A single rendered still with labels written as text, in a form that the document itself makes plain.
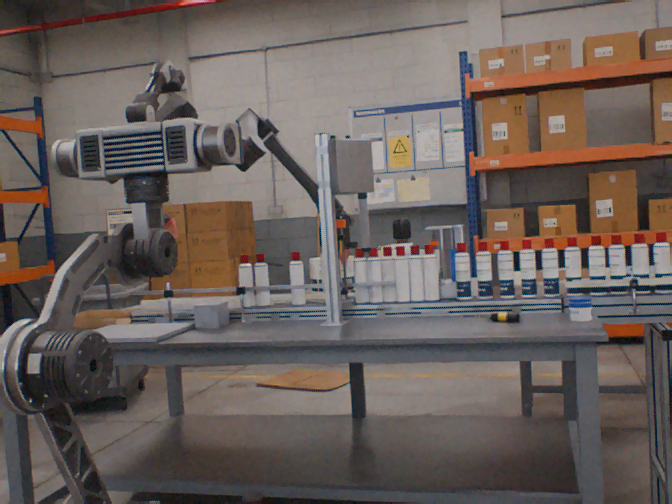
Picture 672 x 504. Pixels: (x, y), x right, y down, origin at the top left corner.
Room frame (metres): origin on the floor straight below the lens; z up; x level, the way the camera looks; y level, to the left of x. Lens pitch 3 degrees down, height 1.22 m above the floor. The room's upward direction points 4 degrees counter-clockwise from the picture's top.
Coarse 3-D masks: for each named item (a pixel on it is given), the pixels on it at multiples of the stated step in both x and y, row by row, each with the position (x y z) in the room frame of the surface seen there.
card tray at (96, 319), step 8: (80, 312) 3.06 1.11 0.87; (88, 312) 3.10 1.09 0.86; (96, 312) 3.09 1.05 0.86; (104, 312) 3.08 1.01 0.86; (112, 312) 3.07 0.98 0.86; (120, 312) 3.06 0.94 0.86; (128, 312) 3.05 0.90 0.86; (80, 320) 2.82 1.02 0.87; (88, 320) 2.81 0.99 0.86; (96, 320) 2.80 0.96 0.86; (104, 320) 2.79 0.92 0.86; (112, 320) 2.78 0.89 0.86; (120, 320) 2.98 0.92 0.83; (128, 320) 2.96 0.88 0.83; (72, 328) 2.83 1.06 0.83; (80, 328) 2.82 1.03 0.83; (88, 328) 2.81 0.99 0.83; (96, 328) 2.80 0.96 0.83
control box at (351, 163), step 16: (336, 144) 2.48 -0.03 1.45; (352, 144) 2.53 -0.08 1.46; (368, 144) 2.57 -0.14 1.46; (336, 160) 2.48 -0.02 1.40; (352, 160) 2.52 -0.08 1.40; (368, 160) 2.57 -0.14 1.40; (336, 176) 2.48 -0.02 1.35; (352, 176) 2.52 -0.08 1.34; (368, 176) 2.57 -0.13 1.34; (336, 192) 2.49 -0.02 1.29; (352, 192) 2.52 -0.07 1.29; (368, 192) 2.57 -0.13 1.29
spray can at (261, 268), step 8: (256, 256) 2.75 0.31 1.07; (264, 256) 2.76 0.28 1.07; (256, 264) 2.74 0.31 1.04; (264, 264) 2.74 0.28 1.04; (256, 272) 2.74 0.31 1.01; (264, 272) 2.74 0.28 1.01; (256, 280) 2.74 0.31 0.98; (264, 280) 2.74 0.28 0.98; (256, 296) 2.76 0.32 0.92; (264, 296) 2.74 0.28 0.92; (264, 304) 2.74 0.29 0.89
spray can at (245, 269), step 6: (240, 258) 2.76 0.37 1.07; (246, 258) 2.75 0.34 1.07; (240, 264) 2.76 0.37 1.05; (246, 264) 2.75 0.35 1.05; (240, 270) 2.74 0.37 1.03; (246, 270) 2.74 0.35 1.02; (240, 276) 2.75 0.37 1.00; (246, 276) 2.74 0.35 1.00; (252, 276) 2.77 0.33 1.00; (246, 282) 2.74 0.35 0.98; (252, 282) 2.76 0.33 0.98; (246, 294) 2.74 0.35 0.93; (252, 294) 2.75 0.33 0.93; (246, 300) 2.74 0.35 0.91; (252, 300) 2.75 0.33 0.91; (246, 306) 2.74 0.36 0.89; (252, 306) 2.75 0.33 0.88
